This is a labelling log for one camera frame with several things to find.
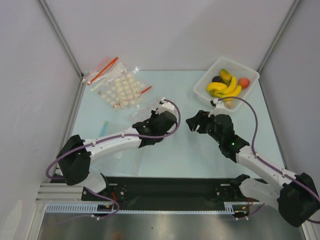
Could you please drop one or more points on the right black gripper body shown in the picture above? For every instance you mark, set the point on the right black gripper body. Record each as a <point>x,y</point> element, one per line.
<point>203,124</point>

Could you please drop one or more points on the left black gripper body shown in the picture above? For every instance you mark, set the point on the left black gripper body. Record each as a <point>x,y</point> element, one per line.
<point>153,115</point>

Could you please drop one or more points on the pink dotted zip bag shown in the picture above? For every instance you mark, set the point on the pink dotted zip bag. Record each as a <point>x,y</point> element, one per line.
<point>143,111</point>

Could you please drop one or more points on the yellow banana bunch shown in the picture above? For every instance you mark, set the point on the yellow banana bunch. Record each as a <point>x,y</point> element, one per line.
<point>221,90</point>

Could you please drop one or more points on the white perforated plastic basket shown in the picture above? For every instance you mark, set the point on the white perforated plastic basket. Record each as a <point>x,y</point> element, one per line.
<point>235,68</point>

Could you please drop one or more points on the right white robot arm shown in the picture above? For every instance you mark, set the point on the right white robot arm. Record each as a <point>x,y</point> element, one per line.
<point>294,195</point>

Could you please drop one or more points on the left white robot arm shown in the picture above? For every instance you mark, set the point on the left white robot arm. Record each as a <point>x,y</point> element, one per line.
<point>77,155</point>

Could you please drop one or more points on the cream dotted zip bag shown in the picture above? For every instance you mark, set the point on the cream dotted zip bag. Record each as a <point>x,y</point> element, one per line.
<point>122,89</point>

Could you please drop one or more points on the blue zipper clear bag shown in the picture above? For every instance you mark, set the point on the blue zipper clear bag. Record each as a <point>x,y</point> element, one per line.
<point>123,163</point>

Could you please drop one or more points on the red zipper clear bag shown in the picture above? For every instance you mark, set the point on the red zipper clear bag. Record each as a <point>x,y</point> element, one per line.
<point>104,73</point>

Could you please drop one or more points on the beige garlic bulb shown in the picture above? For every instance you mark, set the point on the beige garlic bulb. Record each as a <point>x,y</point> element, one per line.
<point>229,104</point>

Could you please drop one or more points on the dark purple fruit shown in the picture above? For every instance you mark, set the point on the dark purple fruit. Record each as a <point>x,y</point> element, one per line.
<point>217,79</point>

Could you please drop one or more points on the green orange mango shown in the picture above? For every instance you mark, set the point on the green orange mango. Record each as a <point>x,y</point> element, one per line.
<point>225,76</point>

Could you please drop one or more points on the red orange peach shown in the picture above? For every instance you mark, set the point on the red orange peach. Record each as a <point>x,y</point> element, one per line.
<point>244,82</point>

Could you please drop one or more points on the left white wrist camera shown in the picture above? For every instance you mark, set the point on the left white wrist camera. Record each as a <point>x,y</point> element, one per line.
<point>164,106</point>

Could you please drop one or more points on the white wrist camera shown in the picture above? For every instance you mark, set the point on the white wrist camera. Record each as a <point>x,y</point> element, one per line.
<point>218,107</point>
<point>164,106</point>

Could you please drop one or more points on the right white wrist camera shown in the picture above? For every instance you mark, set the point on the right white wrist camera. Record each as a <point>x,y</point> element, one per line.
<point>218,107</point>

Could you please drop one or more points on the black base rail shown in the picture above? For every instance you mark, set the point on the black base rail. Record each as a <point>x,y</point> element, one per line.
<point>172,194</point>

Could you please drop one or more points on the white slotted cable duct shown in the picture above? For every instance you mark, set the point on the white slotted cable duct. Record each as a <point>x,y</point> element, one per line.
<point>95,208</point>

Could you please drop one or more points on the right aluminium frame post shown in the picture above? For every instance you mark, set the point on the right aluminium frame post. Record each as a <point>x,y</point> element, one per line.
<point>279,34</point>

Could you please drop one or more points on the aluminium frame post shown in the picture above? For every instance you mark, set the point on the aluminium frame post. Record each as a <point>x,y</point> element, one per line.
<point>279,34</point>
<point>50,18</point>

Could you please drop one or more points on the left aluminium frame post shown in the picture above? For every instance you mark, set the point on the left aluminium frame post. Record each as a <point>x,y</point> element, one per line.
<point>50,18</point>

